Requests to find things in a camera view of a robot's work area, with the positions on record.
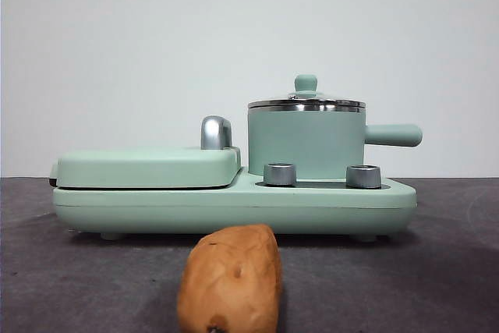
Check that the mint green breakfast cooker base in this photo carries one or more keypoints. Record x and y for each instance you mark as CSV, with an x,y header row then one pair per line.
x,y
234,212

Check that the glass pot lid green knob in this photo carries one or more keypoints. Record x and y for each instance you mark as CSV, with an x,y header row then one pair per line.
x,y
307,83

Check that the silver control knob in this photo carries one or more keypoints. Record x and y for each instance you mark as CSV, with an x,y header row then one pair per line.
x,y
362,176
280,175

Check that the brown potato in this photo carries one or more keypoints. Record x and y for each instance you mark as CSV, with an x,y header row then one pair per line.
x,y
230,282

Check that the dark grey table cloth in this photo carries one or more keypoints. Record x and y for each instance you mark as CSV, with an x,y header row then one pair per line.
x,y
390,278

